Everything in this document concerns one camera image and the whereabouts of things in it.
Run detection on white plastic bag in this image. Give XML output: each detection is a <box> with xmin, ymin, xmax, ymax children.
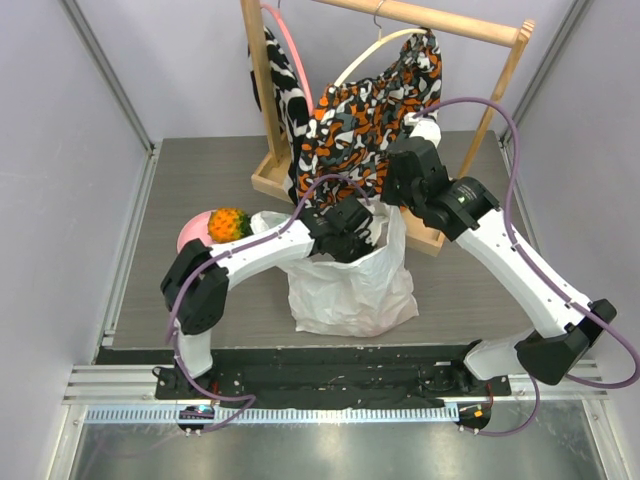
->
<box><xmin>277</xmin><ymin>200</ymin><xmax>419</xmax><ymax>337</ymax></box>

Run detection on orange pineapple with green crown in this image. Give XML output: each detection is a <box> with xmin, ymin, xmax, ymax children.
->
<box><xmin>207</xmin><ymin>208</ymin><xmax>252</xmax><ymax>244</ymax></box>

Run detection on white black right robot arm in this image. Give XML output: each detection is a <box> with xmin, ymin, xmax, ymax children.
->
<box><xmin>381</xmin><ymin>137</ymin><xmax>617</xmax><ymax>395</ymax></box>

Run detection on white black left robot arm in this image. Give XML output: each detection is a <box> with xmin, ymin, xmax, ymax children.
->
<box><xmin>160</xmin><ymin>196</ymin><xmax>388</xmax><ymax>399</ymax></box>

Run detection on wooden clothes rack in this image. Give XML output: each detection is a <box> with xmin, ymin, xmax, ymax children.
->
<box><xmin>239</xmin><ymin>0</ymin><xmax>536</xmax><ymax>259</ymax></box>

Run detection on orange grey camouflage garment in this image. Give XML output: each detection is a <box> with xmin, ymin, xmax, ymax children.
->
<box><xmin>296</xmin><ymin>29</ymin><xmax>442</xmax><ymax>208</ymax></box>

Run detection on cream clothes hanger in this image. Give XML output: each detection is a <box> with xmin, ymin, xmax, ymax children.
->
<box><xmin>333</xmin><ymin>28</ymin><xmax>426</xmax><ymax>86</ymax></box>

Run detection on pink clothes hanger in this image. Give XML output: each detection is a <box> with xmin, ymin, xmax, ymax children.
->
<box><xmin>260</xmin><ymin>3</ymin><xmax>314</xmax><ymax>114</ymax></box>

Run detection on black white zebra garment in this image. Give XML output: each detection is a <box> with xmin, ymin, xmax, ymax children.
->
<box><xmin>264</xmin><ymin>27</ymin><xmax>310</xmax><ymax>204</ymax></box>

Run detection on pink round plate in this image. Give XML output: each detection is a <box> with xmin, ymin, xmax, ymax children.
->
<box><xmin>176</xmin><ymin>210</ymin><xmax>215</xmax><ymax>253</ymax></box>

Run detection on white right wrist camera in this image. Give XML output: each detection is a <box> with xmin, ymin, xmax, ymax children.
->
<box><xmin>403</xmin><ymin>113</ymin><xmax>442</xmax><ymax>147</ymax></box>

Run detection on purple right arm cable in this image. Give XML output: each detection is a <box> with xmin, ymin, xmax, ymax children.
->
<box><xmin>412</xmin><ymin>96</ymin><xmax>640</xmax><ymax>435</ymax></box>

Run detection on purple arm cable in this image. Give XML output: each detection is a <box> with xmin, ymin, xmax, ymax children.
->
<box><xmin>164</xmin><ymin>173</ymin><xmax>372</xmax><ymax>434</ymax></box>
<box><xmin>412</xmin><ymin>96</ymin><xmax>640</xmax><ymax>435</ymax></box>

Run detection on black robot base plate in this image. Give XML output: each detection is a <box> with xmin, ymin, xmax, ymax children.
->
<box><xmin>153</xmin><ymin>345</ymin><xmax>511</xmax><ymax>410</ymax></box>

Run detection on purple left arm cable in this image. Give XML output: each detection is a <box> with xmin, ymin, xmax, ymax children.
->
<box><xmin>164</xmin><ymin>173</ymin><xmax>372</xmax><ymax>434</ymax></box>

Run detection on aluminium slotted rail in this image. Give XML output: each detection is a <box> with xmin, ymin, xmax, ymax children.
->
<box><xmin>84</xmin><ymin>404</ymin><xmax>459</xmax><ymax>425</ymax></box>

